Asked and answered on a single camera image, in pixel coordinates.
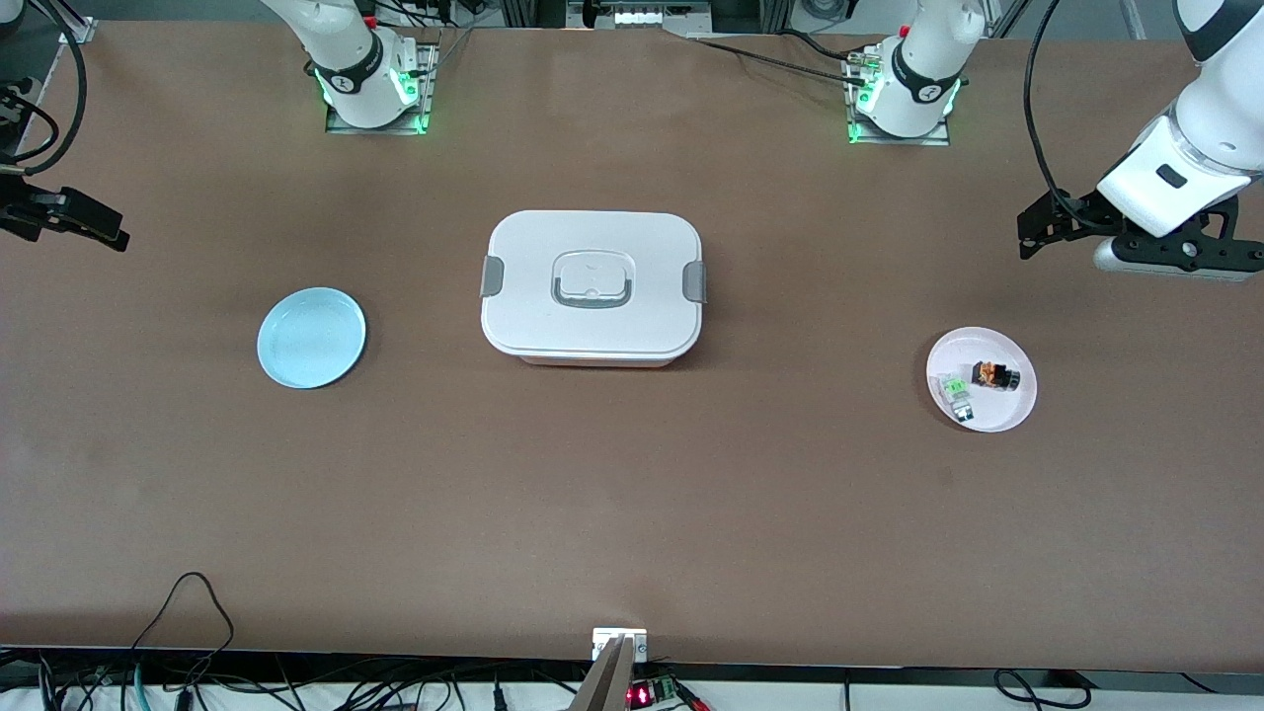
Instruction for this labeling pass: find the aluminium frame with label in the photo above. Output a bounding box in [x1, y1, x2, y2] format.
[568, 0, 712, 31]

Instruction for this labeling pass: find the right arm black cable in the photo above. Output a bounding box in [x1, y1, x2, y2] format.
[0, 0, 90, 179]

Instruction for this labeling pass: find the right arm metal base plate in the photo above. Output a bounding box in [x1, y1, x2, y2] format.
[324, 39, 441, 137]

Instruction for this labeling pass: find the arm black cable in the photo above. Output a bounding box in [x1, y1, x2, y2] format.
[0, 0, 90, 179]
[1025, 0, 1097, 233]

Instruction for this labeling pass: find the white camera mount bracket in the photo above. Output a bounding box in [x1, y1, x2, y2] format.
[592, 628, 649, 663]

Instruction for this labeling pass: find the pink round plate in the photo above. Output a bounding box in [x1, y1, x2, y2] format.
[925, 327, 1038, 434]

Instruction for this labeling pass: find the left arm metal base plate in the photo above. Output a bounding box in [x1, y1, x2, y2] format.
[844, 47, 953, 148]

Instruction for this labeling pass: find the light blue round plate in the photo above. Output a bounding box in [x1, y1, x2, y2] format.
[257, 287, 367, 389]

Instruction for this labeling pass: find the black cable on table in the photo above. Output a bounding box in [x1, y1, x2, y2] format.
[686, 35, 870, 88]

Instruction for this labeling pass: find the black looped cable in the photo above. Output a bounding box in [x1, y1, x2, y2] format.
[128, 572, 236, 682]

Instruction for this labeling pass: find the white lidded storage box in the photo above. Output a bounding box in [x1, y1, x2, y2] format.
[481, 209, 708, 368]

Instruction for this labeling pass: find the green push-button switch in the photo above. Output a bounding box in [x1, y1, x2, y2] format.
[940, 373, 976, 423]

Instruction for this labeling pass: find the circuit board red display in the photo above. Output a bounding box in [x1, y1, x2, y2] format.
[626, 675, 684, 708]

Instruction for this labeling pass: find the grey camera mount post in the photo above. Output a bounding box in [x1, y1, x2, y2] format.
[571, 637, 638, 711]

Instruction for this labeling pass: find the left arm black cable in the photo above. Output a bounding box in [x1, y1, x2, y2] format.
[1025, 0, 1097, 233]

